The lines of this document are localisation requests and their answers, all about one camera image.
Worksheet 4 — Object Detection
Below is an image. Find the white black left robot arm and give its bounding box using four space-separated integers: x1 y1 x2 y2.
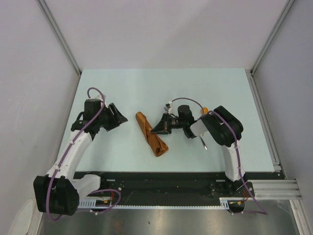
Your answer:
33 98 127 215

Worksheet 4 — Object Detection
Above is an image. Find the orange plastic spoon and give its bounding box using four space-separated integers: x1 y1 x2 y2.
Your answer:
201 107 208 115

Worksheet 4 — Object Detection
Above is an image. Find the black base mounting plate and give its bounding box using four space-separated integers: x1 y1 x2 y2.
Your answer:
73 171 287 213

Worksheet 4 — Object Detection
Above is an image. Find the silver metal fork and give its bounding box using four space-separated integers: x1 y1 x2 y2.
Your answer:
199 136 207 150

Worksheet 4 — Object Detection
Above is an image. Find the white slotted cable duct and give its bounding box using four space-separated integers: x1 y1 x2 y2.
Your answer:
78 198 229 211

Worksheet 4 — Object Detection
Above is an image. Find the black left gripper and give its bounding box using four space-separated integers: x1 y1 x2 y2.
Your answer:
96 103 127 132

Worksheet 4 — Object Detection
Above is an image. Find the left aluminium corner post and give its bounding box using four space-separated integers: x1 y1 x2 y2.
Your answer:
36 0 82 77

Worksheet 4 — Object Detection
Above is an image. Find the aluminium corner post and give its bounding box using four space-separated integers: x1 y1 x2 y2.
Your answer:
36 0 82 77
250 0 297 76

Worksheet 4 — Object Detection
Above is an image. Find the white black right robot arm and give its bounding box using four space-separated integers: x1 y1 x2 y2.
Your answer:
151 104 251 196

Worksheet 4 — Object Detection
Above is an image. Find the orange-brown cloth napkin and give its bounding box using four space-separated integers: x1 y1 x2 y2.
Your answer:
135 112 169 157

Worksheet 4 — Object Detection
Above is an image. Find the aluminium front frame rail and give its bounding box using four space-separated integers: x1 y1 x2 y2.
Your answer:
249 180 302 200

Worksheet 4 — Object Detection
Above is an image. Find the right aluminium corner post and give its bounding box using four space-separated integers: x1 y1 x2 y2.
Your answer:
250 0 297 76

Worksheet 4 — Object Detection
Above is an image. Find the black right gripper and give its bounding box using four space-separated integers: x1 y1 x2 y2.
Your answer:
151 113 185 135

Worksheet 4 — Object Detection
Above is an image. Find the right aluminium side rail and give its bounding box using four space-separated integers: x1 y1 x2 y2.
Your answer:
245 70 283 172

